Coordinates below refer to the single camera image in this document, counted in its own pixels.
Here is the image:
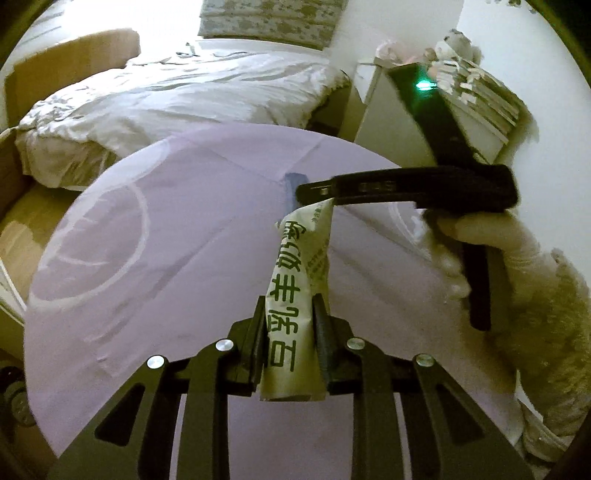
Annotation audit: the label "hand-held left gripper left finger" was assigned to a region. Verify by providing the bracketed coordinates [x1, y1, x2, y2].
[46, 295, 269, 480]

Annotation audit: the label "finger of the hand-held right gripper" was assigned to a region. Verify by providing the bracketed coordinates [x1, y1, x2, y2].
[285, 172, 308, 214]
[295, 168, 416, 206]

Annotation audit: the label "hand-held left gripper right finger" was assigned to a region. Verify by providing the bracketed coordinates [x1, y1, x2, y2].
[311, 293, 534, 480]

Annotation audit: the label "cream packet with green print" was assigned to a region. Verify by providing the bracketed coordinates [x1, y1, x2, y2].
[259, 198, 334, 402]

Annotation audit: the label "person's right hand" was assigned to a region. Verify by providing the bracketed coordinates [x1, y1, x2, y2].
[422, 212, 543, 301]

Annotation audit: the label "white dresser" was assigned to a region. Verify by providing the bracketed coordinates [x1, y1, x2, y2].
[353, 60, 513, 167]

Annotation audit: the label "stack of books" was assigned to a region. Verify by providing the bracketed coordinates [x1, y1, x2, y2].
[427, 53, 529, 139]

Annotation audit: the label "plush toys on dresser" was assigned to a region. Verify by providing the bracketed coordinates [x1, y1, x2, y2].
[436, 28, 481, 61]

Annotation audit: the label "bed with white duvet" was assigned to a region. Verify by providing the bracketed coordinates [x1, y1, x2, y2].
[14, 39, 352, 190]

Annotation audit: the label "floral roman blind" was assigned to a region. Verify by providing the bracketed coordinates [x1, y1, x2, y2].
[198, 0, 342, 49]

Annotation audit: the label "tan padded headboard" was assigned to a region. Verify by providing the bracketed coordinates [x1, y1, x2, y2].
[4, 28, 141, 127]

